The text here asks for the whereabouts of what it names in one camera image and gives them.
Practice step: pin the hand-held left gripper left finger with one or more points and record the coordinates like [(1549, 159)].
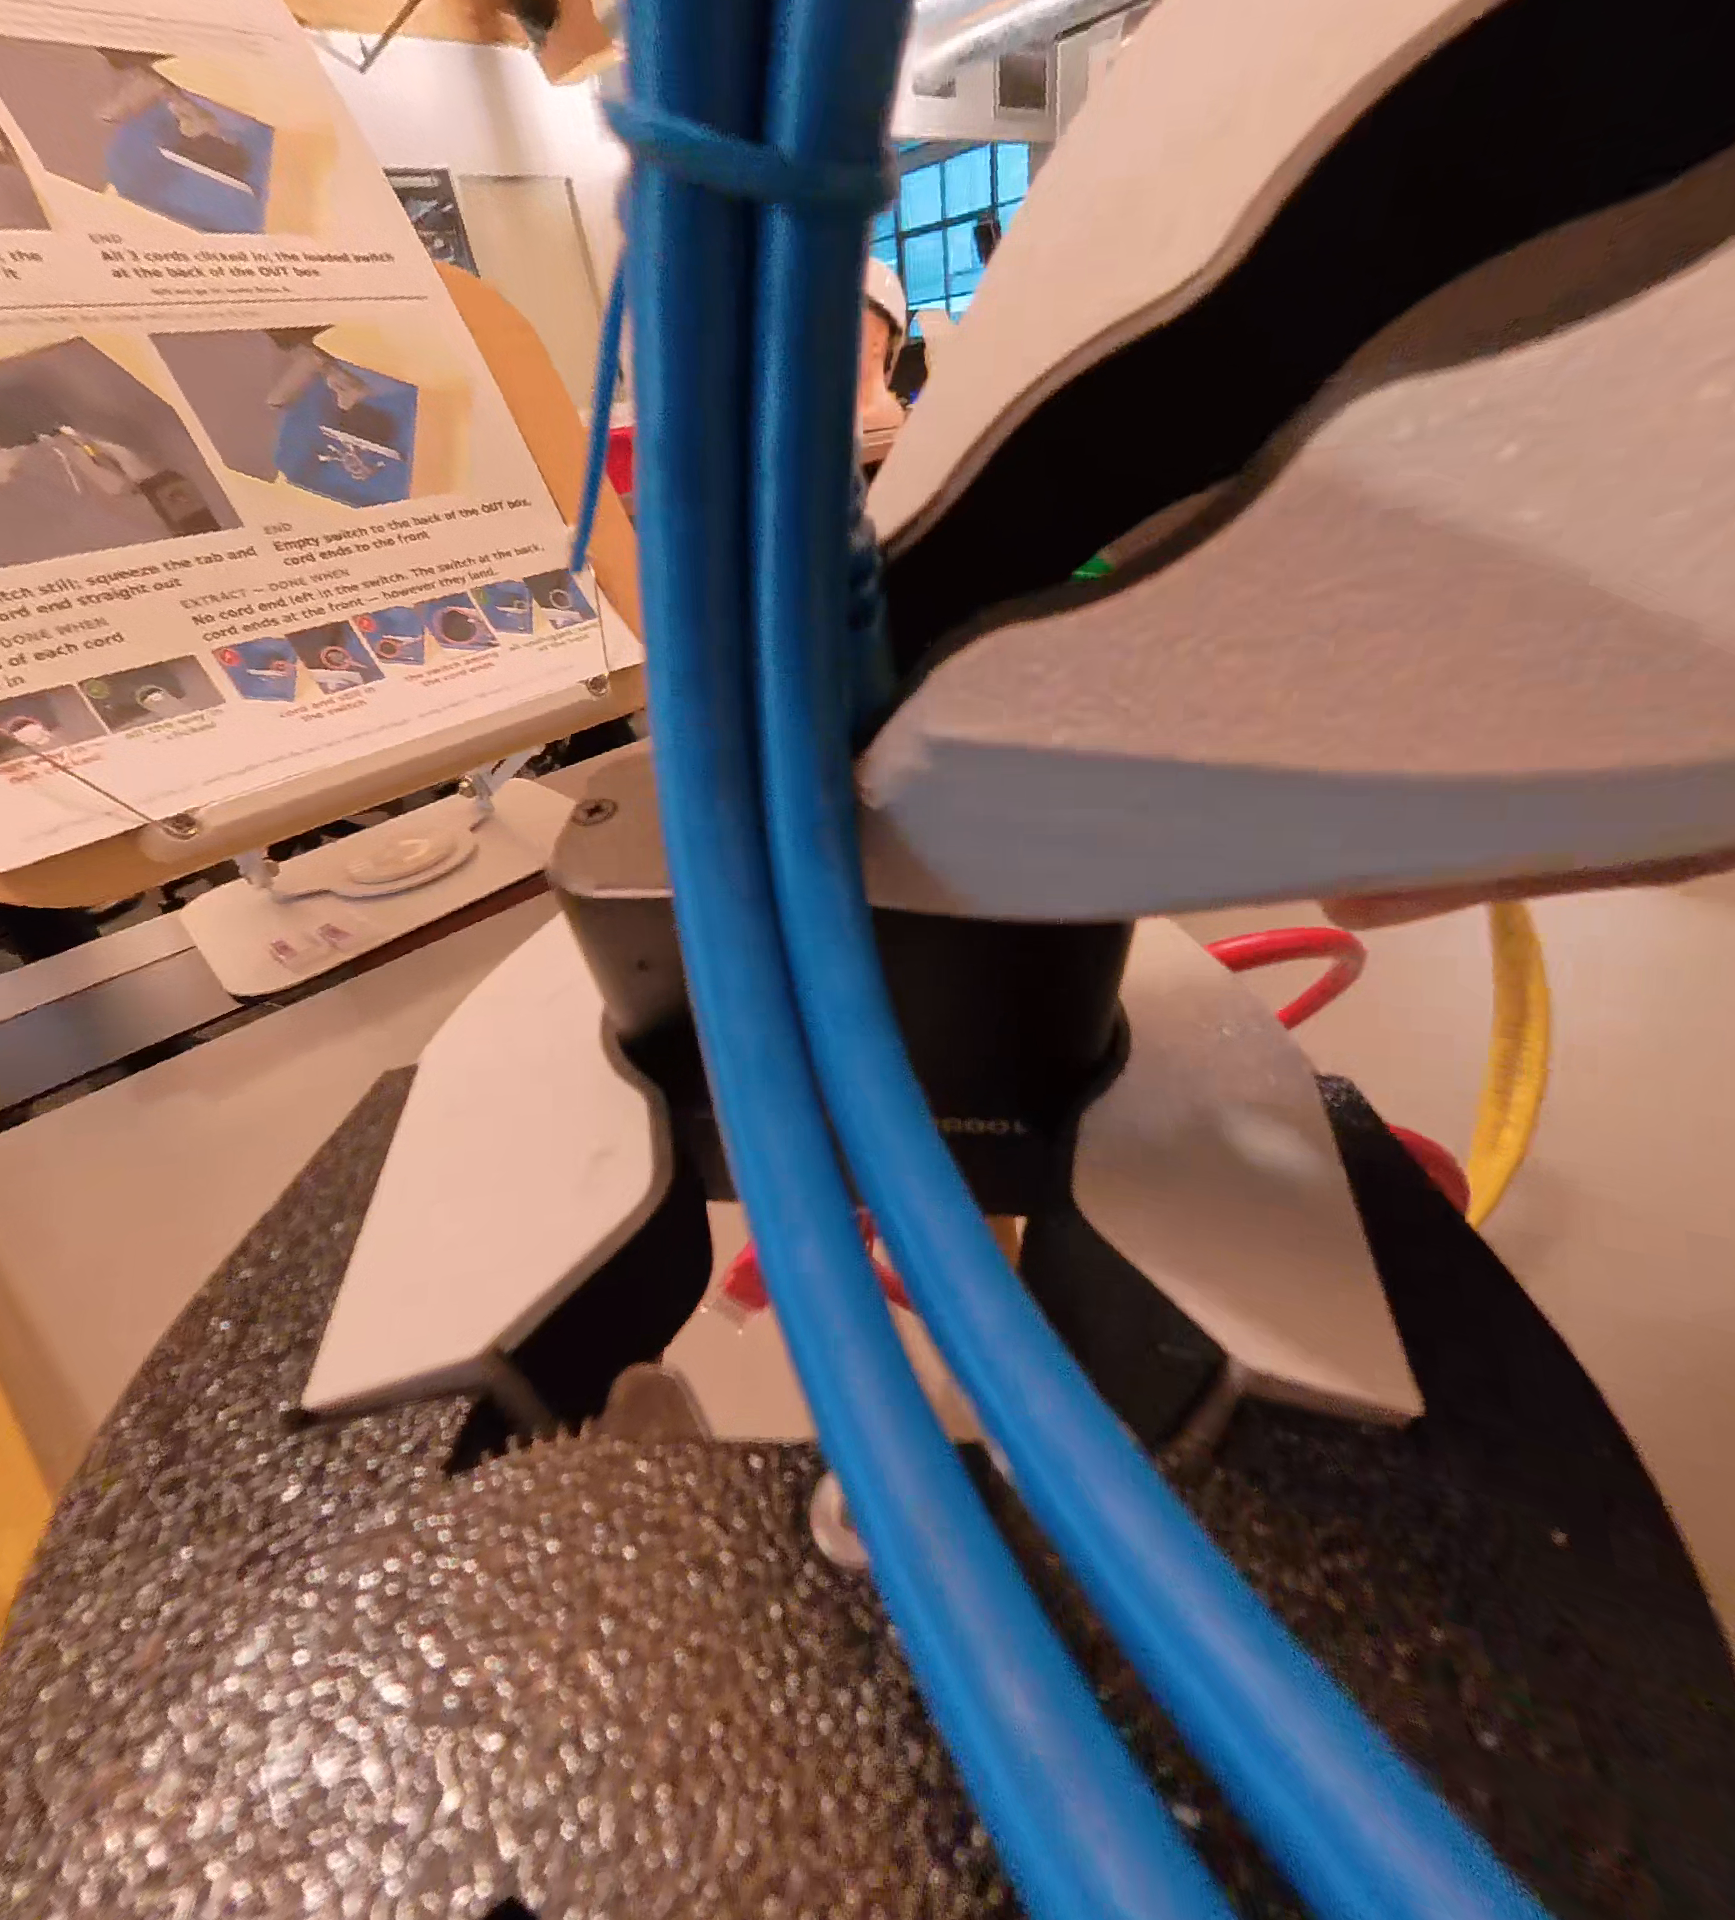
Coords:
[(509, 1202)]

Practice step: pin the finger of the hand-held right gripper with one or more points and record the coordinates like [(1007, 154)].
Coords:
[(1407, 677), (1107, 226)]

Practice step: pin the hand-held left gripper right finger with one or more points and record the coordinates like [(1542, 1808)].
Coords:
[(1227, 1247)]

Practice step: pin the black ethernet splitter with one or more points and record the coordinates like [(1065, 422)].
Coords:
[(988, 1021)]

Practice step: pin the person's right hand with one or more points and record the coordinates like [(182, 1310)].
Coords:
[(1407, 909)]

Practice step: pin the mannequin head with white helmet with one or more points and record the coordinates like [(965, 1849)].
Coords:
[(883, 301)]

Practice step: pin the white stand base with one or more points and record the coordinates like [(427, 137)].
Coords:
[(509, 855)]

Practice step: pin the printed instruction sheet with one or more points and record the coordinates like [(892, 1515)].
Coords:
[(206, 451)]

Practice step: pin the silver ventilation duct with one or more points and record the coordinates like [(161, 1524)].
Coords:
[(988, 39)]

